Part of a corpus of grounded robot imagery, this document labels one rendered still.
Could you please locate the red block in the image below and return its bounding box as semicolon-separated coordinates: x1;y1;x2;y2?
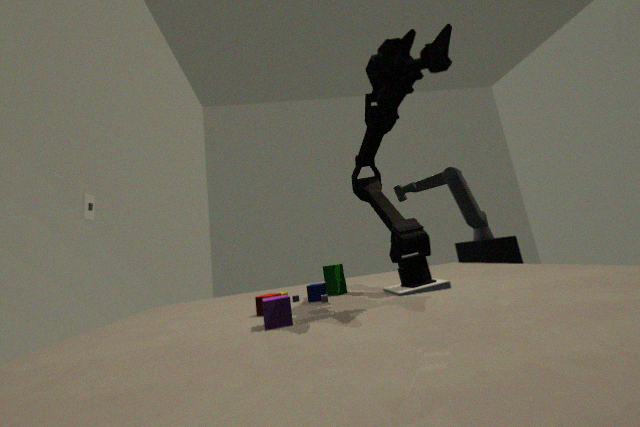
256;293;281;316

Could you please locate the blue block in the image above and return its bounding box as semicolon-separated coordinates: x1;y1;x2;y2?
307;283;327;302

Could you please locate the green block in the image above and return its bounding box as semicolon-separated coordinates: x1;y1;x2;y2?
325;278;347;296
323;264;344;281

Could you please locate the purple cube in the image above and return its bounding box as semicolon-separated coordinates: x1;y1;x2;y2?
262;294;293;331

